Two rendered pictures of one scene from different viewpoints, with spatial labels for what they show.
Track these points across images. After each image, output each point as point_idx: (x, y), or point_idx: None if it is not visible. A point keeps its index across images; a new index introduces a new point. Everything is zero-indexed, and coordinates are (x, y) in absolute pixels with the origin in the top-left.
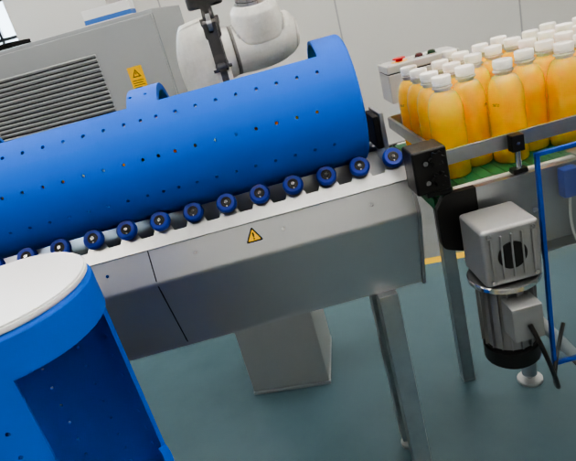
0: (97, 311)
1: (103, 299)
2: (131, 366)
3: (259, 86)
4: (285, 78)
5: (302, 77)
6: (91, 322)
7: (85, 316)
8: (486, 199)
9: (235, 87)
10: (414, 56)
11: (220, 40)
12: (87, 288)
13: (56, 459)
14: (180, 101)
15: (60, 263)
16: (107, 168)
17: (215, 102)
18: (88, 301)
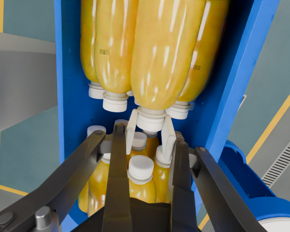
0: (284, 201)
1: (269, 198)
2: (228, 168)
3: (242, 94)
4: (262, 40)
5: (276, 6)
6: (289, 202)
7: None
8: None
9: (224, 132)
10: None
11: (190, 183)
12: None
13: (271, 191)
14: (197, 204)
15: (269, 229)
16: None
17: (218, 158)
18: None
